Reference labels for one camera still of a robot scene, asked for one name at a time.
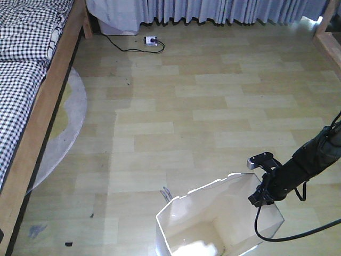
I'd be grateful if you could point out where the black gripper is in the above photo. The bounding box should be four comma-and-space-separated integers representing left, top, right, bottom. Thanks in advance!
248, 172, 288, 207

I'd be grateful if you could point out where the white plastic trash bin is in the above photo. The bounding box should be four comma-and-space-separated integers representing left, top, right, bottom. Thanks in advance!
155, 173, 284, 255

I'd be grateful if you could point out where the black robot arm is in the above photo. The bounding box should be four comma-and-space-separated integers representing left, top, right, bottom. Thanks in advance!
247, 126, 340, 207

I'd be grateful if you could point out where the wooden desk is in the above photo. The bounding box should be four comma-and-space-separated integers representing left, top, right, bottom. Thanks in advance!
313, 0, 340, 79

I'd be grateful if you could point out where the grey pleated curtain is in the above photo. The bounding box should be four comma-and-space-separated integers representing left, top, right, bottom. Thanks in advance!
137, 0, 328, 25

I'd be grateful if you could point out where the white floor power strip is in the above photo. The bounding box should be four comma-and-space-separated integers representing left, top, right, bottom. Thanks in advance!
144, 36, 158, 46

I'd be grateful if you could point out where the grey round rug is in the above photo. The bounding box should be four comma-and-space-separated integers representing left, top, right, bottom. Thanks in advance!
27, 68, 87, 193

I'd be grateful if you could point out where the white curtain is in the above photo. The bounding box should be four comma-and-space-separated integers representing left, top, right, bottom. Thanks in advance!
86, 0, 141, 36

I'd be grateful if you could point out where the black white checkered bedding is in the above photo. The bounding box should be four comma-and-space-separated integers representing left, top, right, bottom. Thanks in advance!
1, 1, 73, 186

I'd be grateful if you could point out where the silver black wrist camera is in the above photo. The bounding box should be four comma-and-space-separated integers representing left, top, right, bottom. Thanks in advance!
246, 151, 280, 172

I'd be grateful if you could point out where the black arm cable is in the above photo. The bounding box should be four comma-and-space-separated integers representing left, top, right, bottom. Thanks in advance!
254, 111, 341, 243

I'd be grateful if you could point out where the black floor power cable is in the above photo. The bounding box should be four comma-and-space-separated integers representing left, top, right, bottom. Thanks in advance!
99, 33, 166, 54

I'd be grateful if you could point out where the wooden bed frame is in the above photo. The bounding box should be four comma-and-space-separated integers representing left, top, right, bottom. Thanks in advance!
1, 1, 92, 255

